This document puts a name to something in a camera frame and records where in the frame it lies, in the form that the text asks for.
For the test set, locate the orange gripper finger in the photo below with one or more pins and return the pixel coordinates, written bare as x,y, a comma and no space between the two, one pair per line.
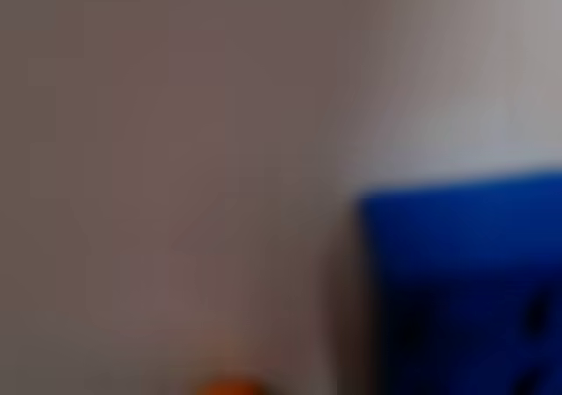
230,387

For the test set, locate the blue rectangular block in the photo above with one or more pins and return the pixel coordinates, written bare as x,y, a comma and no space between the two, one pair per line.
461,289

